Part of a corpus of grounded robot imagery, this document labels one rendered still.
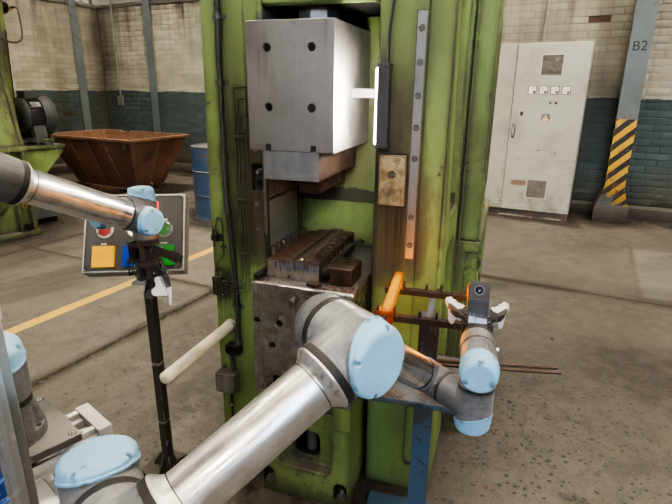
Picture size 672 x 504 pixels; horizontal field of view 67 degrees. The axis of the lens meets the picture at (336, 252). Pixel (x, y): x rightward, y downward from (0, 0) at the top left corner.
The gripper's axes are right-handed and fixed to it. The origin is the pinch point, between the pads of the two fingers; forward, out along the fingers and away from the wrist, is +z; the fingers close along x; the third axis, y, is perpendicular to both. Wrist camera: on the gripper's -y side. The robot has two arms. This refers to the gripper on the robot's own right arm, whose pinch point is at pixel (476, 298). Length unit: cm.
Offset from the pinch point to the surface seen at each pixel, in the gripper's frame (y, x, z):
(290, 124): -40, -61, 35
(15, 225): 92, -461, 304
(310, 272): 10, -55, 35
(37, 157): 27, -468, 355
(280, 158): -28, -65, 35
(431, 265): 7.9, -13.8, 45.8
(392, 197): -16, -28, 44
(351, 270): 8, -40, 34
